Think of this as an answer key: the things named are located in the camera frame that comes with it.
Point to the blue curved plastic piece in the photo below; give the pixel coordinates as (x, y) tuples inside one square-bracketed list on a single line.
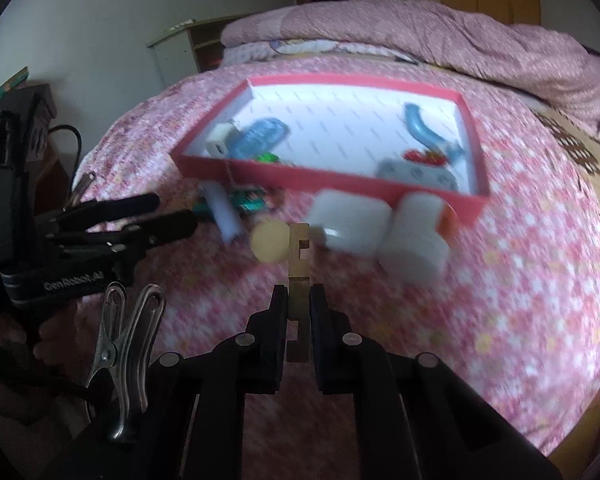
[(420, 125)]

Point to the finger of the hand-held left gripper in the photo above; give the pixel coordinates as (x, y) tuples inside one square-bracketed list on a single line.
[(170, 227), (135, 204)]

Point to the pale bedside cabinet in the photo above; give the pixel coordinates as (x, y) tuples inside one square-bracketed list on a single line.
[(175, 60)]

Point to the lavender plastic tube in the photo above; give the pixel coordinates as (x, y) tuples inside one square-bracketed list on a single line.
[(225, 215)]

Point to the dark box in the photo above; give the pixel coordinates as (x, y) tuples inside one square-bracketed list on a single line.
[(32, 110)]

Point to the grey studded plastic plate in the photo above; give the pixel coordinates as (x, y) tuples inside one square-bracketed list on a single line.
[(415, 175)]

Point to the white rounded plastic case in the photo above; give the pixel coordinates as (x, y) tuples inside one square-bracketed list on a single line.
[(350, 220)]

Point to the wooden puzzle block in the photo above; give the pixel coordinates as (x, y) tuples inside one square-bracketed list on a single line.
[(298, 260)]

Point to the round wooden disc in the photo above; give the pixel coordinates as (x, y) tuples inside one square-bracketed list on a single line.
[(270, 241)]

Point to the small green box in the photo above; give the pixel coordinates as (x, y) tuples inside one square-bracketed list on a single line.
[(247, 200)]

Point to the green toy figure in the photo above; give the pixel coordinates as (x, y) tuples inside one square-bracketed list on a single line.
[(266, 158)]

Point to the white jar with orange label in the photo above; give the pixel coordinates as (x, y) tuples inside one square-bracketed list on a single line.
[(412, 245)]

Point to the large metal spring clip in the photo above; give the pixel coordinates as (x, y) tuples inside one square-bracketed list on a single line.
[(122, 360)]

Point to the golden patterned mat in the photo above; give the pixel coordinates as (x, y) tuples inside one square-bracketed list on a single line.
[(570, 145)]

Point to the white charger plug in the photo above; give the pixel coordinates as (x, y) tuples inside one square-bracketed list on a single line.
[(219, 142)]

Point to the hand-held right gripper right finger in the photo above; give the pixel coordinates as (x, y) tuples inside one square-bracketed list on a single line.
[(322, 340)]

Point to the person's left hand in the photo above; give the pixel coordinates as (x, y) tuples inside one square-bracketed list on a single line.
[(2, 342)]

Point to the pink floral quilt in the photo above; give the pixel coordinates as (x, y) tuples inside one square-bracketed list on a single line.
[(430, 30)]

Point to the colourful books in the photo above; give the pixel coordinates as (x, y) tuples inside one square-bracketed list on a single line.
[(2, 90)]

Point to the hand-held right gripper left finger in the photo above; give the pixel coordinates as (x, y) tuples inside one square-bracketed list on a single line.
[(280, 320)]

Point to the pink cardboard box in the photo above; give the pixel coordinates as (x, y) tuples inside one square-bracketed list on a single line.
[(330, 182)]

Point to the clear blue plastic piece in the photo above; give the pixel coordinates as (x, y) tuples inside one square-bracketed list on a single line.
[(260, 135)]

